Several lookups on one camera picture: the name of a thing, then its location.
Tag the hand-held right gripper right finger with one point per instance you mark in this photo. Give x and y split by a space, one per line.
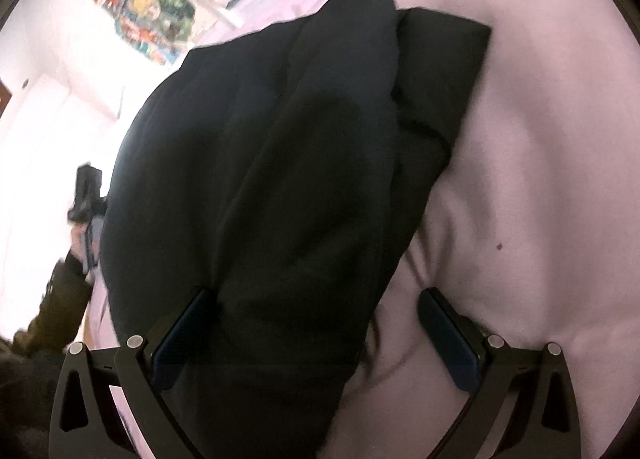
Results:
445 334

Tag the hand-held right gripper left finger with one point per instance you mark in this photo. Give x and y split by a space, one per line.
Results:
180 334

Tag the large black garment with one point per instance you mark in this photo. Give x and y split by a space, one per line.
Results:
300 164

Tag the person's left forearm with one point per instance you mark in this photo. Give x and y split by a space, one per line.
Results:
55 309

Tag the person's left hand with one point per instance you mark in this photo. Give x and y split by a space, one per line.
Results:
77 241

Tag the person's dark clothing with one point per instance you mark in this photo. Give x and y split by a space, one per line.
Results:
22 399

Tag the pink blanket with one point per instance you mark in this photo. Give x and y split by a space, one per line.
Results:
525 164

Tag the cartoon poster with blonde figure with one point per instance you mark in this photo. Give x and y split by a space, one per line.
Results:
152 9

